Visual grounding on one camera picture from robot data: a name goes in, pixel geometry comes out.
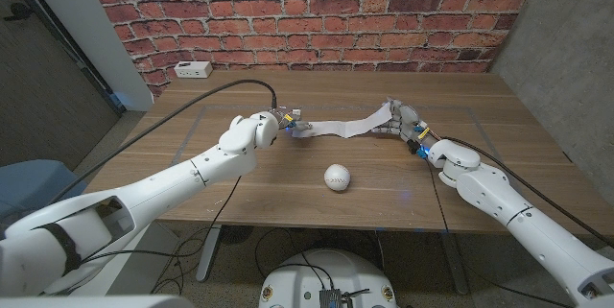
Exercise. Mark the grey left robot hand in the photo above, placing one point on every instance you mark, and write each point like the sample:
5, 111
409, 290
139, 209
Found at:
291, 118

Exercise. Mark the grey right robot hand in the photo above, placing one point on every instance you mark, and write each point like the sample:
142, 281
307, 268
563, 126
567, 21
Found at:
408, 123

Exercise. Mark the white cloth strip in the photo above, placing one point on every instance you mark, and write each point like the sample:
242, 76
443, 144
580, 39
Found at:
350, 128

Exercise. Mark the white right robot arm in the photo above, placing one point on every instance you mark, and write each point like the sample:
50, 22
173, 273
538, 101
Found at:
503, 197

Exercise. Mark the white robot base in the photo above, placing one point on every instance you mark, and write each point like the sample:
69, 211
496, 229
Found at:
302, 274

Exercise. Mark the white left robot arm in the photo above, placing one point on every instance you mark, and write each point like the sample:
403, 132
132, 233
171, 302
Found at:
158, 188

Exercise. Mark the white baseball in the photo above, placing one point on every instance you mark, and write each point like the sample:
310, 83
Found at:
337, 177

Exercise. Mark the red brick printed backdrop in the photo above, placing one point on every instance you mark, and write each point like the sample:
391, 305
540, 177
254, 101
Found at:
312, 15

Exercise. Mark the white power strip box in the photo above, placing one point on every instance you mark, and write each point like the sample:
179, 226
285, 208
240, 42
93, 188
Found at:
193, 69

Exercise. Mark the grey table leg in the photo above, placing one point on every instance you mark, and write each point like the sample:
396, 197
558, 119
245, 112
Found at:
455, 262
208, 253

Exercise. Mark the black connector module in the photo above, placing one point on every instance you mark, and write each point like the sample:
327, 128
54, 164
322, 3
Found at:
331, 299

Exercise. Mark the blue chair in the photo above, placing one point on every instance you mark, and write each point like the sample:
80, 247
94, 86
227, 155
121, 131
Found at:
29, 185

